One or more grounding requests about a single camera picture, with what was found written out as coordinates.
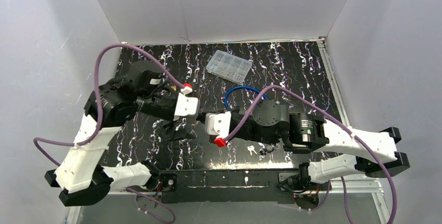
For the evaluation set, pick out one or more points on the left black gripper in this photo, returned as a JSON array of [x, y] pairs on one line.
[[175, 123]]

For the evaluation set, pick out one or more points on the black cable padlock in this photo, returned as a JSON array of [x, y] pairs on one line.
[[171, 131]]

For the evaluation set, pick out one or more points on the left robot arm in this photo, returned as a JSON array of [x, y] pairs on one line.
[[81, 178]]

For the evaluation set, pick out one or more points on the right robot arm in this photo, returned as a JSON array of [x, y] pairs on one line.
[[373, 154]]

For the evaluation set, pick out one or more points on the clear plastic parts box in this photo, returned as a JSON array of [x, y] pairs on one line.
[[229, 67]]

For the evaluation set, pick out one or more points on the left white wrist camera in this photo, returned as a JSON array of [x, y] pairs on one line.
[[186, 107]]

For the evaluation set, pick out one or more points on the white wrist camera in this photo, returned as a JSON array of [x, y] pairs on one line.
[[186, 107], [218, 124]]

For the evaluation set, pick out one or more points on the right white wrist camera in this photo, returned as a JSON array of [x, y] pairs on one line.
[[218, 124]]

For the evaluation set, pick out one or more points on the blue cable lock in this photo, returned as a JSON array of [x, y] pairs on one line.
[[242, 89]]

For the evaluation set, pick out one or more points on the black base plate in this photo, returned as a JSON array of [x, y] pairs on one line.
[[252, 185]]

